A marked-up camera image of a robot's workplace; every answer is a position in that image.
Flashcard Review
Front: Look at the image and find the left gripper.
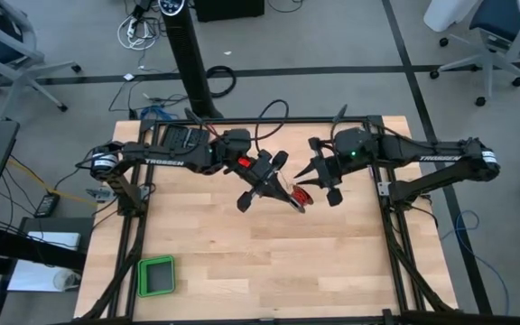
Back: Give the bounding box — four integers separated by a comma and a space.
235, 150, 295, 213

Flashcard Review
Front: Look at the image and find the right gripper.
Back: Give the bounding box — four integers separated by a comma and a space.
293, 136, 365, 208

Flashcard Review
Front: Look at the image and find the black cord spool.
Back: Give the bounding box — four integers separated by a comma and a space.
285, 182, 316, 215

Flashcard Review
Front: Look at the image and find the black keypad box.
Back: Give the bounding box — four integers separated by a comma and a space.
159, 124, 211, 153

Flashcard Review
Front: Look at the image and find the green plastic bin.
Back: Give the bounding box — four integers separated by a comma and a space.
136, 255, 177, 298

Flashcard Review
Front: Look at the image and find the black cabinet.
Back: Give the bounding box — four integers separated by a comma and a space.
194, 0, 265, 23

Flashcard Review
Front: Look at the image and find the white foam cup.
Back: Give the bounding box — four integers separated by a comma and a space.
422, 0, 480, 33

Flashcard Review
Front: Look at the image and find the clear plastic cup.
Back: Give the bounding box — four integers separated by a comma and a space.
53, 269, 82, 292

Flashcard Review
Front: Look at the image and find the black power adapter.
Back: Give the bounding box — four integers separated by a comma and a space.
33, 192, 61, 218

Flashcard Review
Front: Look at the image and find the white flat box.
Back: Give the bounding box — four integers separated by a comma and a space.
9, 231, 83, 293

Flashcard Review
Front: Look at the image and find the black side stand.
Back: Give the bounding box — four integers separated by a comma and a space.
0, 216, 95, 325

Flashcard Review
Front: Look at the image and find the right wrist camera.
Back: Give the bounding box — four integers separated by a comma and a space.
334, 127, 378, 157

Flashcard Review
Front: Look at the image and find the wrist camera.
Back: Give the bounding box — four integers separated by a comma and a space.
217, 128, 253, 155
334, 127, 378, 157

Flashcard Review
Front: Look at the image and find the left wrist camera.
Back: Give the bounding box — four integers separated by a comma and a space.
217, 128, 253, 155

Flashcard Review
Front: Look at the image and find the black left camera cable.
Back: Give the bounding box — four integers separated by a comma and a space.
254, 98, 291, 142

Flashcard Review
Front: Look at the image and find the black coiled floor cable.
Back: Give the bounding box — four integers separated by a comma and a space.
205, 65, 238, 99

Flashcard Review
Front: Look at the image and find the short blue floor cable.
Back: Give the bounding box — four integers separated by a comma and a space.
140, 104, 180, 121

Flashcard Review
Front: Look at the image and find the long blue floor cable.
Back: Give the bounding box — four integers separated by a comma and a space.
440, 209, 512, 317

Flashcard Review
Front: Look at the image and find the black table frame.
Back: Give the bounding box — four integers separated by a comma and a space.
74, 115, 464, 325

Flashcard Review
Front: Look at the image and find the white power strip with cables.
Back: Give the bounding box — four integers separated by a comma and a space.
117, 13, 160, 51

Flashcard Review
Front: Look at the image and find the yellow floor cable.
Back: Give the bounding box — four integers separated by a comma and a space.
6, 157, 98, 209

